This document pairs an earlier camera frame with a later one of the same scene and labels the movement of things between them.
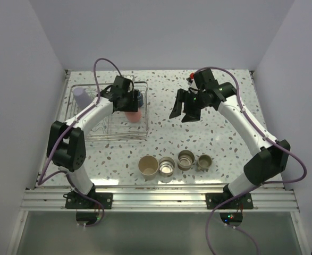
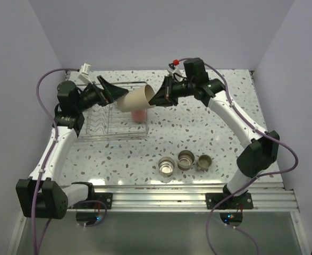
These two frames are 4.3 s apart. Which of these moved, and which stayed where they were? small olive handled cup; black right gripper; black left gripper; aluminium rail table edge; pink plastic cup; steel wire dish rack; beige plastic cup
Moved: beige plastic cup; black left gripper; black right gripper; pink plastic cup
Stayed: small olive handled cup; aluminium rail table edge; steel wire dish rack
